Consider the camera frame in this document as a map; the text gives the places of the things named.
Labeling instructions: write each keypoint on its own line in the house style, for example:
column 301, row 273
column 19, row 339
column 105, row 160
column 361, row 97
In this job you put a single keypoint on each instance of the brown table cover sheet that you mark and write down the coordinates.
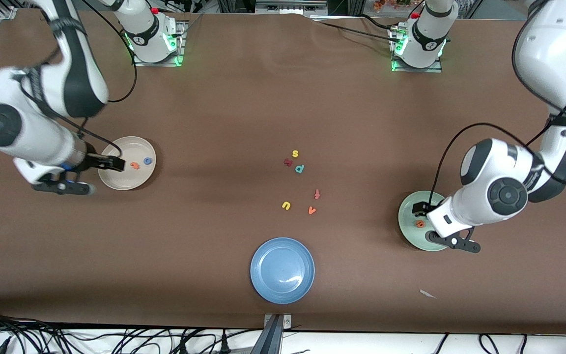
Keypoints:
column 263, row 98

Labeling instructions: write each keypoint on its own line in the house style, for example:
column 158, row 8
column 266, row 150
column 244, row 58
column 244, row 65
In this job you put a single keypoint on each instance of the beige brown round plate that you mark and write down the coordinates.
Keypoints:
column 135, row 179

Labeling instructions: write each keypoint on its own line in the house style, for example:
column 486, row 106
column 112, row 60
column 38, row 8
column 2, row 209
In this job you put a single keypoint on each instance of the blue round plate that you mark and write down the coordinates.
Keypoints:
column 282, row 270

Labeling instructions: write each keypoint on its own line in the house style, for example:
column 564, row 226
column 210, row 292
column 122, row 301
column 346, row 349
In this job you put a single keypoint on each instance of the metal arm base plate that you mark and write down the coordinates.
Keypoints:
column 418, row 70
column 181, row 49

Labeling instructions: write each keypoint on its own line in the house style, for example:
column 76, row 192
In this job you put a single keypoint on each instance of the green round plate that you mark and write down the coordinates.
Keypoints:
column 408, row 231

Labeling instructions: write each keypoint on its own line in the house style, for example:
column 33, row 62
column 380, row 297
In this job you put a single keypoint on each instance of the small white paper scrap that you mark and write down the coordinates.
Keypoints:
column 428, row 294

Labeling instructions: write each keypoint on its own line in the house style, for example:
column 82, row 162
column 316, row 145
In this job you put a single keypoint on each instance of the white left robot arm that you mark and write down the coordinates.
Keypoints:
column 553, row 44

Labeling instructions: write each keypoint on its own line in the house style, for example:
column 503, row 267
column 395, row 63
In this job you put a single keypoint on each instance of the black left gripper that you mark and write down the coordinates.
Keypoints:
column 419, row 208

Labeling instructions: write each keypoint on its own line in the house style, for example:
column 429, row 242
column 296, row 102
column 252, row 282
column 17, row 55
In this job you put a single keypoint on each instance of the grey metal camera stand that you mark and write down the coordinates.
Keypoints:
column 273, row 339

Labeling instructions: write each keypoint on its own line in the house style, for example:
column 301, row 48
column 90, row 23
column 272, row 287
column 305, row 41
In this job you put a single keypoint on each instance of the orange decoration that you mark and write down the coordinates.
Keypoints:
column 391, row 4

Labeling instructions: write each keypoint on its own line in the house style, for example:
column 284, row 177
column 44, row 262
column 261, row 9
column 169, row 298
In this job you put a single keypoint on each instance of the aluminium frame profile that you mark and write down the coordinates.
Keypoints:
column 290, row 7

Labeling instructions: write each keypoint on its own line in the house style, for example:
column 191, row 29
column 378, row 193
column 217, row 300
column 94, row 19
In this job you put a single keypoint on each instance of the black power plug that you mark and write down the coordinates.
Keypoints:
column 224, row 344
column 183, row 348

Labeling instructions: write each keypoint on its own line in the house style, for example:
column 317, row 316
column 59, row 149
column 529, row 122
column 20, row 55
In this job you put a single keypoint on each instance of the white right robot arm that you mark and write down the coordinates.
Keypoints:
column 32, row 137

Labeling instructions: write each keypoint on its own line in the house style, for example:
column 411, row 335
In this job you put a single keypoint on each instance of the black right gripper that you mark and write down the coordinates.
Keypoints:
column 93, row 160

